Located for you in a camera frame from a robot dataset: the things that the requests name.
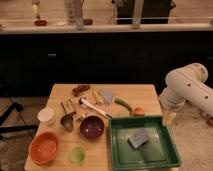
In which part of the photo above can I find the whiteboard eraser block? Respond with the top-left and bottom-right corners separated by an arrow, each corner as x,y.
61,99 -> 76,115

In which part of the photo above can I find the white handled utensil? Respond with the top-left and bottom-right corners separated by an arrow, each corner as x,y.
79,97 -> 112,119

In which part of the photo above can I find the orange bowl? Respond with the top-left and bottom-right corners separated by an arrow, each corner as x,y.
28,132 -> 59,165

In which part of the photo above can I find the metal measuring scoop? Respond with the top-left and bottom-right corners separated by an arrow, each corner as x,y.
60,113 -> 75,132

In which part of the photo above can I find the black chair base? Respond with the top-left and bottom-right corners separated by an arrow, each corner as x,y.
0,78 -> 39,140

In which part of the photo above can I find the dark red dish on counter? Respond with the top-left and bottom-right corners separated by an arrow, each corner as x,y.
84,19 -> 93,25

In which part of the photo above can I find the red bowl on counter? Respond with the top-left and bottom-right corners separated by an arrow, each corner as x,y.
34,20 -> 47,26

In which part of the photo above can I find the grey blue cloth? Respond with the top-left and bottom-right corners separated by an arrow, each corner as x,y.
99,89 -> 115,104

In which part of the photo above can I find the green plastic tray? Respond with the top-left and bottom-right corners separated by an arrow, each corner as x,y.
109,116 -> 182,171

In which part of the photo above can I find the brown chocolate bar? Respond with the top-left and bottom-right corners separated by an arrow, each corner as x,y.
72,84 -> 90,96

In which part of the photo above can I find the green pepper toy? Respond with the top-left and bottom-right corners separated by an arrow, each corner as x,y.
114,98 -> 132,115

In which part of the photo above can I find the white cup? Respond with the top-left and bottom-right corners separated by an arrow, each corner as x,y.
37,107 -> 56,126

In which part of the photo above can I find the small green cup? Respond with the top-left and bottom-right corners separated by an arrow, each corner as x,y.
68,146 -> 86,164

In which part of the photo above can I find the blue grey sponge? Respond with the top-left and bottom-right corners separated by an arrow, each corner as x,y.
128,131 -> 149,149

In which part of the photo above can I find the orange round fruit toy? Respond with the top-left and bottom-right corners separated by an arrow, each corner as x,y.
133,107 -> 145,116

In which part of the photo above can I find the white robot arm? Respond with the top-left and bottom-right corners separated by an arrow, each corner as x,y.
159,63 -> 213,126

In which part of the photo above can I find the dark red bowl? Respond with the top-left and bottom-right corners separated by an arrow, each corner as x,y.
80,116 -> 105,140

